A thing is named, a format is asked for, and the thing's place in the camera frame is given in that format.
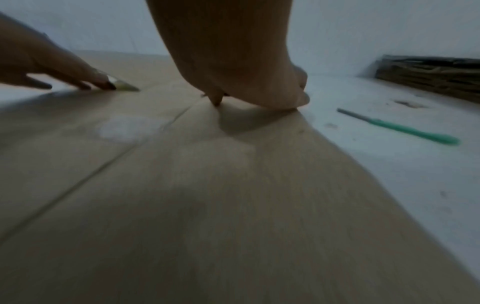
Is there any person's left hand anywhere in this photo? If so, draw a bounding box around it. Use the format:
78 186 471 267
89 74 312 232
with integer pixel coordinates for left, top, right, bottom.
0 12 118 91

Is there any person's right hand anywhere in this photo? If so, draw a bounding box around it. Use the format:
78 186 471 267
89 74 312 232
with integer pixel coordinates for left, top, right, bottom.
145 0 312 110

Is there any stack of boxes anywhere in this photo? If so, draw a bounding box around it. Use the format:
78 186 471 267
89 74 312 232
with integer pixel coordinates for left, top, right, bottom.
0 50 480 304

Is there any green handled knife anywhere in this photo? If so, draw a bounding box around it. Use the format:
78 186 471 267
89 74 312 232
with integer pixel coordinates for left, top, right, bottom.
336 108 463 147

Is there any white table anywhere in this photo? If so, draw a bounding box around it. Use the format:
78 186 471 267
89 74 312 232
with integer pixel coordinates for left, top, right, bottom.
0 73 480 281

